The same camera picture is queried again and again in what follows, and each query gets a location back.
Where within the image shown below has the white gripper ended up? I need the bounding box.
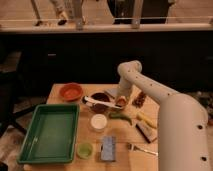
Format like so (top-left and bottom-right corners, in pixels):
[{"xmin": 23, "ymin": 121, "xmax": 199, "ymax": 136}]
[{"xmin": 115, "ymin": 85, "xmax": 133, "ymax": 103}]

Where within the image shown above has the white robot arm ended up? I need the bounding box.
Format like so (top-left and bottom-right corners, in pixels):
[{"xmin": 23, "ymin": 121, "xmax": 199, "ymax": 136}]
[{"xmin": 117, "ymin": 60, "xmax": 211, "ymax": 171}]

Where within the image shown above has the white plastic cup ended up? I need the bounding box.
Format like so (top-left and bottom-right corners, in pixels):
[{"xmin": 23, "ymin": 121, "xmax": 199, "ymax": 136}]
[{"xmin": 90, "ymin": 114, "xmax": 108, "ymax": 132}]

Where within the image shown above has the small green cup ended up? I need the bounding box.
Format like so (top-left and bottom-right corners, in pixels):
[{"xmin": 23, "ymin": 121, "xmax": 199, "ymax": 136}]
[{"xmin": 77, "ymin": 143, "xmax": 93, "ymax": 159}]

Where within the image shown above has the grey cloth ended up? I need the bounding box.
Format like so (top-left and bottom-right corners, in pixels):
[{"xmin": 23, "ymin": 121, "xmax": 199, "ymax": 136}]
[{"xmin": 104, "ymin": 88, "xmax": 117, "ymax": 98}]

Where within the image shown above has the brown grape bunch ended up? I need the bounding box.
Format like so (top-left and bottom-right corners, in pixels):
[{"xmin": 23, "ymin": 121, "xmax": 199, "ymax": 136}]
[{"xmin": 132, "ymin": 92, "xmax": 146, "ymax": 108}]

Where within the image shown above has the yellow banana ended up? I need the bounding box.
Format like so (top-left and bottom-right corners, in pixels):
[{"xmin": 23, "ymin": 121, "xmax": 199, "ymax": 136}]
[{"xmin": 136, "ymin": 113, "xmax": 157, "ymax": 129}]

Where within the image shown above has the green chili pepper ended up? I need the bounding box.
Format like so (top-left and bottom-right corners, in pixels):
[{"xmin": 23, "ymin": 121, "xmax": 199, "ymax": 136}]
[{"xmin": 108, "ymin": 113, "xmax": 132, "ymax": 125}]

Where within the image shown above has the dark brown bowl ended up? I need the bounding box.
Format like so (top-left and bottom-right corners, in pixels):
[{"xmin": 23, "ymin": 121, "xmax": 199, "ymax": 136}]
[{"xmin": 89, "ymin": 92, "xmax": 111, "ymax": 114}]

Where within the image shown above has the wooden table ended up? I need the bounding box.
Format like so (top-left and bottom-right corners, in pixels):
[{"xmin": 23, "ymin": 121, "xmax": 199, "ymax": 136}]
[{"xmin": 23, "ymin": 83, "xmax": 179, "ymax": 171}]

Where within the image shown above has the brown grey block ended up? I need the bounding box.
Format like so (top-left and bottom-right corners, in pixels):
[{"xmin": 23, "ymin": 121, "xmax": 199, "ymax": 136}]
[{"xmin": 136, "ymin": 121, "xmax": 157, "ymax": 143}]

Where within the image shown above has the orange bowl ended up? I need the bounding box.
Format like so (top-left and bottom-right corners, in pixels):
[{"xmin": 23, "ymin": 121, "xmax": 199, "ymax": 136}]
[{"xmin": 59, "ymin": 83, "xmax": 83, "ymax": 101}]

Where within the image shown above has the silver fork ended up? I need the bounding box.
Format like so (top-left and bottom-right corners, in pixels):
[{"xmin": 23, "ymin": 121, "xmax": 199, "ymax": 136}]
[{"xmin": 126, "ymin": 143, "xmax": 158, "ymax": 156}]

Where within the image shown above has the blue sponge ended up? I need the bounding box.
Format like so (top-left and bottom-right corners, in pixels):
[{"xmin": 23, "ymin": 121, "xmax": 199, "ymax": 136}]
[{"xmin": 101, "ymin": 136, "xmax": 116, "ymax": 162}]

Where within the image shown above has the green plastic tray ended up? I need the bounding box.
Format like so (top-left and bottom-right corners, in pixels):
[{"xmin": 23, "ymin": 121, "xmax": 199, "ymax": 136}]
[{"xmin": 17, "ymin": 104, "xmax": 79, "ymax": 164}]

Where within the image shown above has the black chair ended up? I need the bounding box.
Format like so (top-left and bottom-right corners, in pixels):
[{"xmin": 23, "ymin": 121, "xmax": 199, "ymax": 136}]
[{"xmin": 0, "ymin": 52, "xmax": 46, "ymax": 138}]

